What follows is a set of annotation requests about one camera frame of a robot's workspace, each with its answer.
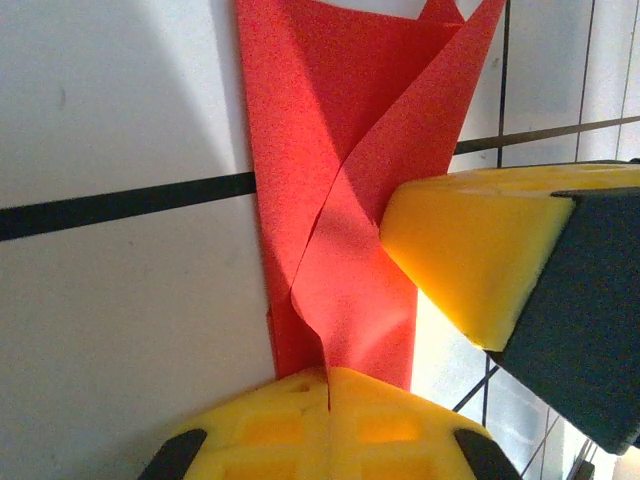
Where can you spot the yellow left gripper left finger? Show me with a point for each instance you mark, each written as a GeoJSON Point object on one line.
{"type": "Point", "coordinates": [270, 445]}

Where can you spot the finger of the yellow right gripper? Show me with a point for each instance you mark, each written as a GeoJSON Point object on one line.
{"type": "Point", "coordinates": [465, 250]}

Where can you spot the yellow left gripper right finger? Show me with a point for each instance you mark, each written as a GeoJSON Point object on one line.
{"type": "Point", "coordinates": [395, 445]}

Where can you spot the red cloth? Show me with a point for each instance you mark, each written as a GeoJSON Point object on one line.
{"type": "Point", "coordinates": [310, 100]}

